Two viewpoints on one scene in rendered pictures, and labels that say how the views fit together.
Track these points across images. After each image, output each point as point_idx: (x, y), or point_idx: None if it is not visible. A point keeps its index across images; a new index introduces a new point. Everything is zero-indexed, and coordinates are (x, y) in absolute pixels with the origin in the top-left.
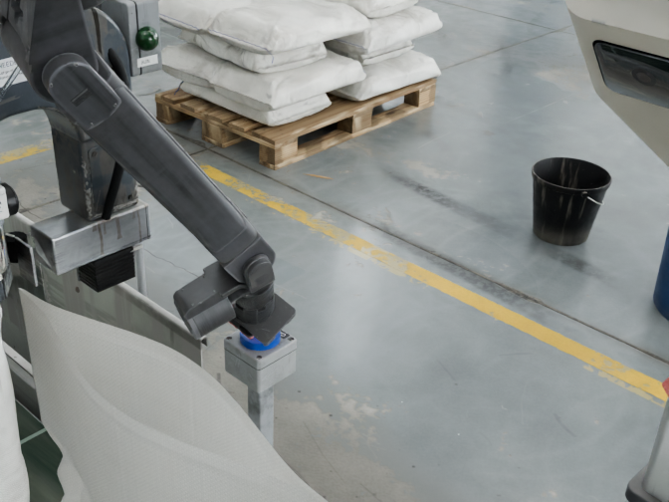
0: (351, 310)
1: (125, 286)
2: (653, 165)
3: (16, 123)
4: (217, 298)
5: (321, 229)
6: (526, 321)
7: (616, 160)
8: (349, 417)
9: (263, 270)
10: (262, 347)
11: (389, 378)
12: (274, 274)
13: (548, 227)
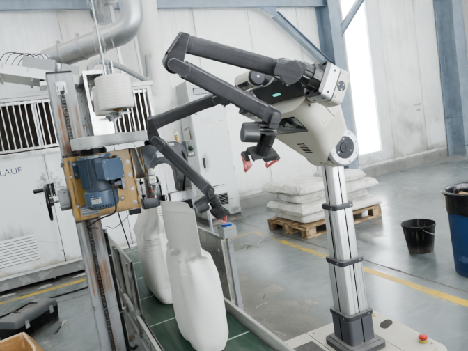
0: (320, 276)
1: (207, 230)
2: None
3: None
4: (203, 202)
5: (318, 254)
6: (392, 276)
7: None
8: (307, 304)
9: (210, 191)
10: (225, 225)
11: (327, 294)
12: (214, 193)
13: (411, 246)
